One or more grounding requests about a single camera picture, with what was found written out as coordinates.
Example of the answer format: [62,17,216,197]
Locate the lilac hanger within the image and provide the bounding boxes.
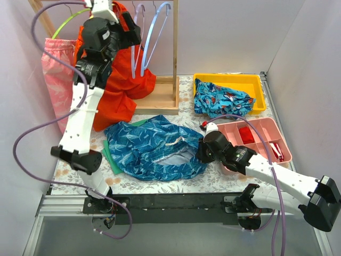
[131,2,145,79]

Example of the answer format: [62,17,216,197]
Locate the dark blue shark shorts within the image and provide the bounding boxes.
[104,115,207,181]

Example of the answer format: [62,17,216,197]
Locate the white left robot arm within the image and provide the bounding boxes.
[51,12,141,213]

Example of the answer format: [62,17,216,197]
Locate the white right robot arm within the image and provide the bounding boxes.
[197,131,340,232]

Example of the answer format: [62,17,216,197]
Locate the light blue hanger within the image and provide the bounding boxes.
[141,1,173,76]

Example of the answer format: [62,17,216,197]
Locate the green hanger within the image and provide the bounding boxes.
[51,8,91,39]

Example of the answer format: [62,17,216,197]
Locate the light blue patterned shorts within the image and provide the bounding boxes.
[194,78,256,118]

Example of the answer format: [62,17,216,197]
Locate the orange shorts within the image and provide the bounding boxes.
[75,2,156,132]

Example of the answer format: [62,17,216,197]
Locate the pink patterned shorts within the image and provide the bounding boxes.
[41,38,76,118]

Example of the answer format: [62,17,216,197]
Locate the pink divided tray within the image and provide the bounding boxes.
[217,117,292,178]

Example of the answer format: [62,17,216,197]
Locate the red rolled cloth rear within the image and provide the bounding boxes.
[239,126,255,144]

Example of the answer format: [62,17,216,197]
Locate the red white striped cloth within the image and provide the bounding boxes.
[269,142,285,162]

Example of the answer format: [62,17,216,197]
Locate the wooden clothes rack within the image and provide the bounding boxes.
[28,0,180,116]

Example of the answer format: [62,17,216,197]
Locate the yellow plastic bin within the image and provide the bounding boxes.
[193,73,266,115]

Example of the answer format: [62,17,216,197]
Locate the green folded cloth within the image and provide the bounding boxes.
[102,119,147,175]

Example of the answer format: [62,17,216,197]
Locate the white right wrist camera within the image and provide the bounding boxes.
[200,121,218,136]

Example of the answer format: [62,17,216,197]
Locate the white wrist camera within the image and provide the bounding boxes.
[200,121,218,136]
[84,0,119,24]

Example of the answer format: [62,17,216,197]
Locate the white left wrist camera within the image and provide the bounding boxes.
[84,0,119,24]

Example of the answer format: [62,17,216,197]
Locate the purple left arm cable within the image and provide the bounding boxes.
[13,0,133,239]

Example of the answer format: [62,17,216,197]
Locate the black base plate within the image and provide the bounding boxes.
[82,192,270,225]

